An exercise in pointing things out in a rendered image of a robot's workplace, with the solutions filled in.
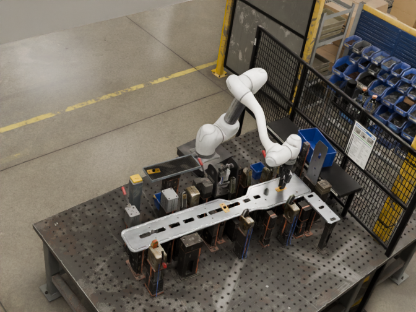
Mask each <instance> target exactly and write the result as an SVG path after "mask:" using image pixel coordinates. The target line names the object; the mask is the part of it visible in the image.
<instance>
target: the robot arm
mask: <svg viewBox="0 0 416 312"><path fill-rule="evenodd" d="M266 81H267V72H266V71H265V70H264V69H261V68H253V69H250V70H248V71H246V72H244V73H243V74H242V75H240V76H237V75H230V76H229V77H228V79H227V80H226V83H227V87H228V89H229V91H230V92H231V93H232V94H233V96H234V97H235V98H234V100H233V101H232V104H231V105H230V107H229V109H228V111H227V112H226V113H224V114H223V115H222V116H221V117H220V118H219V119H218V120H217V121H216V122H215V123H214V124H213V125H212V124H205V125H203V126H201V127H200V129H199V130H198V132H197V136H196V147H195V148H193V149H190V150H189V151H190V152H191V153H192V155H193V157H194V158H196V159H197V160H198V159H199V158H200V159H201V160H202V163H203V164H204V163H206V162H209V161H211V160H215V159H219V158H220V155H218V154H217V153H216V152H215V148H217V147H218V146H219V144H220V143H221V142H224V141H226V140H227V139H229V138H231V137H232V136H234V135H235V134H236V133H237V132H238V130H239V127H240V124H239V121H238V118H239V117H240V115H241V113H242V111H243V110H244V108H245V107H248V108H249V109H250V110H251V111H252V112H253V113H254V115H255V117H256V122H257V126H258V132H259V137H260V140H261V142H262V144H263V146H264V148H265V150H266V163H267V164H268V165H269V166H270V167H278V166H279V177H280V180H279V187H280V186H281V189H284V188H285V186H286V184H287V183H289V182H290V180H291V178H292V176H293V174H292V168H293V164H295V162H296V159H297V156H298V154H299V153H300V149H301V137H300V136H298V135H296V134H291V135H290V136H289V137H288V138H287V140H286V141H285V142H284V144H283V145H279V144H278V143H273V142H271V141H270V139H269V138H268V135H267V128H266V120H265V116H264V112H263V110H262V108H261V106H260V105H259V103H258V102H257V100H256V99H255V97H254V94H255V93H256V92H257V91H258V90H259V89H260V88H261V87H262V86H263V85H264V84H265V83H266ZM284 175H285V177H284Z"/></svg>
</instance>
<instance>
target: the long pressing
mask: <svg viewBox="0 0 416 312"><path fill-rule="evenodd" d="M292 174H293V176H292V178H291V180H290V182H289V183H287V184H286V186H285V187H286V188H287V189H285V190H283V191H279V192H277V191H276V190H275V188H278V187H279V180H280V177H278V178H275V179H273V180H269V181H265V182H263V183H259V184H256V185H254V186H250V187H249V188H248V190H247V193H246V195H245V196H242V197H239V198H236V199H233V200H231V201H228V200H224V199H215V200H213V201H209V202H206V203H203V204H199V205H197V206H194V207H190V208H188V209H185V210H181V211H179V212H175V213H173V214H170V215H166V216H164V217H160V218H158V219H155V220H151V221H149V222H146V223H142V224H139V225H136V226H133V227H130V228H127V229H124V230H123V231H122V232H121V237H122V239H123V240H124V242H125V244H126V245H127V247H128V248H129V250H130V251H132V252H134V253H137V252H140V251H142V250H145V249H148V248H149V246H150V245H151V242H152V240H154V239H157V240H158V243H160V244H162V243H165V242H168V241H171V240H174V239H176V238H179V237H181V236H185V235H188V234H190V233H193V232H196V231H199V230H202V229H204V228H207V227H210V226H213V225H216V224H218V223H221V222H224V221H227V220H230V219H233V218H235V217H239V216H240V215H241V213H242V211H243V210H244V209H245V208H248V209H249V212H252V211H255V210H268V209H270V208H273V207H276V206H279V205H281V204H285V203H286V202H287V199H288V197H289V195H291V194H294V195H295V198H294V200H295V199H298V198H301V197H303V196H304V195H306V194H309V193H311V190H310V188H309V187H307V185H306V184H305V183H304V182H303V181H302V180H301V179H300V178H299V177H298V176H297V175H296V174H294V173H292ZM266 188H268V189H269V195H267V196H266V195H264V191H265V189H266ZM296 191H297V192H296ZM257 195H259V196H260V197H261V198H259V199H255V198H254V196H257ZM245 199H249V200H250V201H249V202H246V203H244V202H243V200H245ZM265 199H266V200H265ZM236 202H239V203H240V205H238V206H235V207H232V208H229V210H230V212H227V213H225V212H224V210H223V211H221V212H218V213H215V214H212V215H210V214H209V212H210V211H212V210H216V209H219V208H221V207H220V205H219V204H221V203H224V204H225V205H226V206H228V205H230V204H234V203H236ZM255 203H256V204H255ZM205 213H206V214H207V216H206V217H203V218H200V219H199V218H198V217H197V216H198V215H201V214H205ZM177 217H178V218H177ZM190 218H193V219H194V221H192V222H188V223H184V222H183V221H184V220H186V219H190ZM174 223H179V224H180V226H177V227H174V228H170V227H169V225H172V224H174ZM149 227H150V228H149ZM163 227H164V228H165V231H162V232H160V233H154V234H151V230H157V229H159V228H163ZM148 232H149V233H150V234H151V236H147V237H145V238H140V237H139V235H142V234H145V233H148Z"/></svg>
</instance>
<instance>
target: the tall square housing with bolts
mask: <svg viewBox="0 0 416 312"><path fill-rule="evenodd" d="M160 204H161V205H162V207H161V212H160V217H164V216H166V215H170V214H173V213H175V211H176V210H177V205H178V195H177V194H176V193H175V191H174V190H173V188H168V189H165V190H162V195H161V201H160ZM160 217H159V218H160Z"/></svg>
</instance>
